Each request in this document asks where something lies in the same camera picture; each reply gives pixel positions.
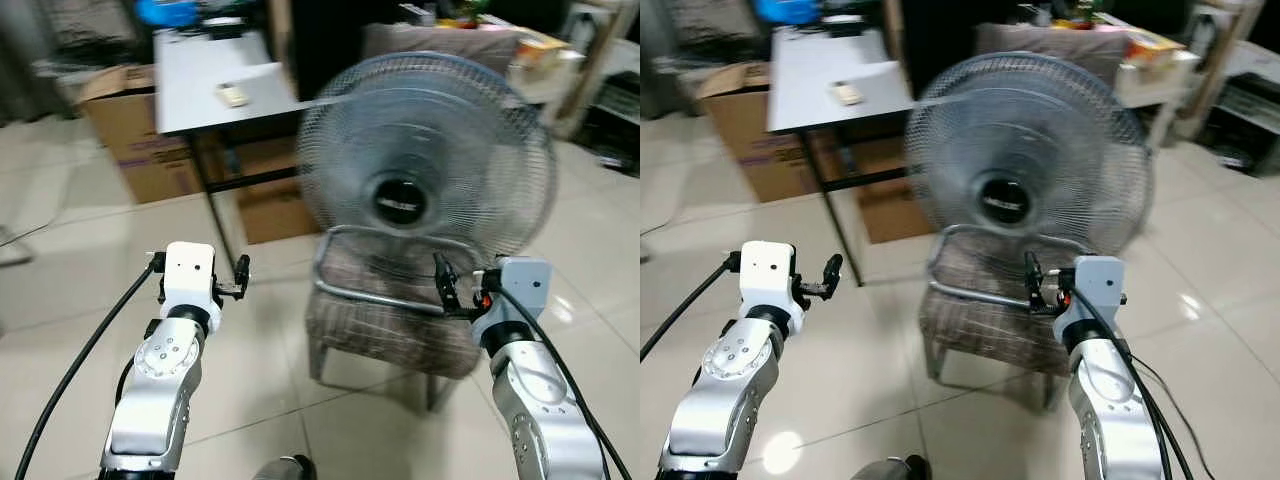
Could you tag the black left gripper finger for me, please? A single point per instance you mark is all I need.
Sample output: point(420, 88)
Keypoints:
point(243, 270)
point(832, 268)

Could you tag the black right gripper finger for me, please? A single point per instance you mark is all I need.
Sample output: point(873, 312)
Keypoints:
point(442, 272)
point(1030, 272)

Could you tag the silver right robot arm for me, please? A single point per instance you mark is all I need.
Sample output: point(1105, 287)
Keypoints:
point(540, 400)
point(1110, 400)

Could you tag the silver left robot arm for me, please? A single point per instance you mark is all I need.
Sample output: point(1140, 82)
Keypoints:
point(722, 385)
point(158, 385)

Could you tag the plaid cushioned metal chair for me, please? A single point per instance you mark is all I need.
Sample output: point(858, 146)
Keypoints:
point(985, 320)
point(385, 320)

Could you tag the plain brown cardboard box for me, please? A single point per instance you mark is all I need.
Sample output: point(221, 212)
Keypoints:
point(275, 205)
point(895, 210)

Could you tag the grey standing fan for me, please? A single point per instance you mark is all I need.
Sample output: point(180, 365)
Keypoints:
point(1030, 125)
point(430, 130)

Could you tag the printed cardboard box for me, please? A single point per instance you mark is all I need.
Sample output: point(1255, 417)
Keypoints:
point(130, 140)
point(750, 140)

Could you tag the small beige remote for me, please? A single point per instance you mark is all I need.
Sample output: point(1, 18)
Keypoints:
point(848, 94)
point(232, 96)

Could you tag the grey robot foot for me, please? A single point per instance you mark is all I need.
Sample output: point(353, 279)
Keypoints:
point(285, 468)
point(892, 469)

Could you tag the grey table with black legs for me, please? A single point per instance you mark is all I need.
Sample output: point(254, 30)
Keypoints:
point(215, 65)
point(835, 60)

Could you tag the black shelf unit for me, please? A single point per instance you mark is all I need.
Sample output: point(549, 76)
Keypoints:
point(1245, 125)
point(612, 125)

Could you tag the brown background couch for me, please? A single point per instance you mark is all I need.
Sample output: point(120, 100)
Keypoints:
point(1050, 42)
point(440, 45)

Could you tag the orange yellow package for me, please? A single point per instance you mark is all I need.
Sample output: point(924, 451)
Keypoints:
point(538, 52)
point(1152, 48)

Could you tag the black device on table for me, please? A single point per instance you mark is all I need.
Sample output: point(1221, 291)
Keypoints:
point(842, 25)
point(222, 27)

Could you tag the blue object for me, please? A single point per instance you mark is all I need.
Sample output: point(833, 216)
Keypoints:
point(165, 12)
point(782, 10)

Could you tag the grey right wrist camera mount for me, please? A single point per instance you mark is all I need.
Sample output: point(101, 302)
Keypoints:
point(1098, 290)
point(520, 290)

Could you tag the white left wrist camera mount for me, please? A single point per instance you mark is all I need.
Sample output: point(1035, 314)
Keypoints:
point(188, 270)
point(768, 270)

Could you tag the wooden post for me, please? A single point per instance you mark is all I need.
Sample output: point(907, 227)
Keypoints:
point(1215, 60)
point(590, 60)

